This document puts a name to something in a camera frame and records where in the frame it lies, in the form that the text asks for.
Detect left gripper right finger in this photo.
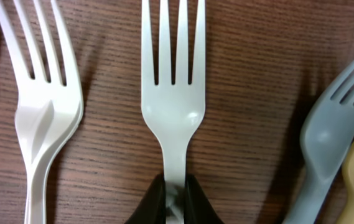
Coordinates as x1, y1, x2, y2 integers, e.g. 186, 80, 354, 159
184, 174, 224, 224

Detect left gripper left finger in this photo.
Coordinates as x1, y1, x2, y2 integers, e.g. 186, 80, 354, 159
125, 174, 166, 224

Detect white plastic fork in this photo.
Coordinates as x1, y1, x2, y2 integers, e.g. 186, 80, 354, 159
0, 0, 83, 224
141, 0, 206, 223

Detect light blue plastic fork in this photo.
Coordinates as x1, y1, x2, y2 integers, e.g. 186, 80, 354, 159
283, 61, 354, 224

